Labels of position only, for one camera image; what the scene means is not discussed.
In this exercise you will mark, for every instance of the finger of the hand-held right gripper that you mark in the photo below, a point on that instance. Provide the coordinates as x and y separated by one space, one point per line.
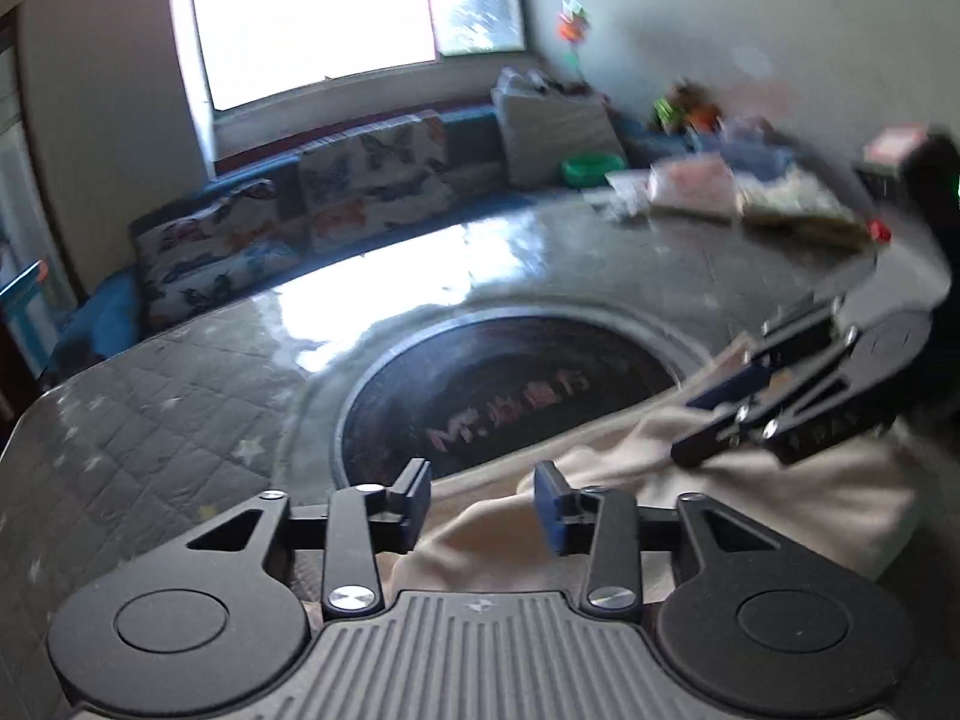
731 388
750 431

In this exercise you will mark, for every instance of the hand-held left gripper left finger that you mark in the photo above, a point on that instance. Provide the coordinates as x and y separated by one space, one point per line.
417 502

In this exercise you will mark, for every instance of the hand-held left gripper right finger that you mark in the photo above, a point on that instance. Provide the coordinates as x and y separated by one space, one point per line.
551 511

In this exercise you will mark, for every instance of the cream long-sleeve shirt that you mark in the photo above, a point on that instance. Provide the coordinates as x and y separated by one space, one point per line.
787 517

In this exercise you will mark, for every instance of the small red object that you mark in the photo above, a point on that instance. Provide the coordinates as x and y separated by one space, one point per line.
881 232

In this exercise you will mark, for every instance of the round black glass hob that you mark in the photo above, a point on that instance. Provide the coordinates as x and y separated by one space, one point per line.
487 375

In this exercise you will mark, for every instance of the yellow floral cloth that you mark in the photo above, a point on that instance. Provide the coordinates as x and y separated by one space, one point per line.
806 210

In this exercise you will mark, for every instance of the pink and white packet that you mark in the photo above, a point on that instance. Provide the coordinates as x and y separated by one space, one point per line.
690 186

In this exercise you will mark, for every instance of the pink box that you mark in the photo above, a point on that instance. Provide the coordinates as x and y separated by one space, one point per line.
894 146

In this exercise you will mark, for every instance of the white plastic bag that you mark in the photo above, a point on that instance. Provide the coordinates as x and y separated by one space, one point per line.
628 191

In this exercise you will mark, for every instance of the clear plastic storage box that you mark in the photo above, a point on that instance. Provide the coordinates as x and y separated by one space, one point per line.
750 146

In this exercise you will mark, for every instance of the green plastic basin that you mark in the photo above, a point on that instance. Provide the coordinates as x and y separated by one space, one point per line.
592 169

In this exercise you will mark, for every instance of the orange toy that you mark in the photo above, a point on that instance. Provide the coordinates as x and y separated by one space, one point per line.
703 118

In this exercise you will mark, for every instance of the teddy bear with green vest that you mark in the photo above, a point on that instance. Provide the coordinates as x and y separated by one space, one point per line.
671 109

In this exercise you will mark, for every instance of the grey pillow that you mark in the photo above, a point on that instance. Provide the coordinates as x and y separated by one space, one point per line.
555 131

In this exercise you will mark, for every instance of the butterfly print cushion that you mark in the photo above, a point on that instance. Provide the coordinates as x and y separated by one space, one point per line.
375 172
217 255

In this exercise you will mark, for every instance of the blue sofa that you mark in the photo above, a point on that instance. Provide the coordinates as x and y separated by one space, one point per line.
105 307

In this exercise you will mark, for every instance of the white plush toy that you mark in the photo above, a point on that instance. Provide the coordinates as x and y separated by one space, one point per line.
525 81

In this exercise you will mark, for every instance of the colourful pinwheel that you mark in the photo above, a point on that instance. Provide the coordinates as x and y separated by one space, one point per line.
574 26

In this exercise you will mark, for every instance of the blue cabinet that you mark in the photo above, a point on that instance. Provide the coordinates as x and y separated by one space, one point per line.
26 315

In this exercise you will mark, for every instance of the window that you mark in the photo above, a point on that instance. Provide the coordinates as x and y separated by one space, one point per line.
337 15

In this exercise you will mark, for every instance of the brown door frame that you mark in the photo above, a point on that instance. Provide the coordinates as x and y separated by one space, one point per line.
45 165

